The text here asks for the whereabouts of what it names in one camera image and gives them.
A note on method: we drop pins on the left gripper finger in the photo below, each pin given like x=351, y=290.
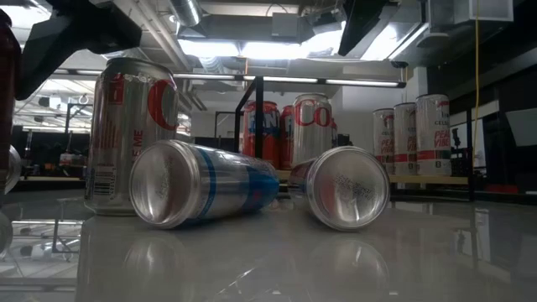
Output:
x=50, y=54

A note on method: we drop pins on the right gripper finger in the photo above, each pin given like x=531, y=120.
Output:
x=363, y=21

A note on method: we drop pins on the dark red soda can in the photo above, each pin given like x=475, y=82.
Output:
x=8, y=84

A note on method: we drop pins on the silver Diet Coke can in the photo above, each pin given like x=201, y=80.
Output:
x=126, y=109
x=312, y=126

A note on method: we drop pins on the blue silver Red Bull can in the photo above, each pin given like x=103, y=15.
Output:
x=348, y=189
x=189, y=184

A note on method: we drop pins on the grey ceiling box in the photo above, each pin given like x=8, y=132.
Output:
x=285, y=25

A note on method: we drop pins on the ceiling light panel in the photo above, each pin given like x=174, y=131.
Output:
x=260, y=49

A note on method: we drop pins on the small black stand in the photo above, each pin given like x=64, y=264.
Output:
x=456, y=136

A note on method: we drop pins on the black mesh cart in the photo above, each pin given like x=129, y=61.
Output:
x=460, y=165

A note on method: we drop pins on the small silver ceiling duct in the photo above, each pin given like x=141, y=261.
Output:
x=186, y=12

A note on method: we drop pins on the wooden shelf with black frame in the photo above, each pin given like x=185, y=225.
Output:
x=419, y=179

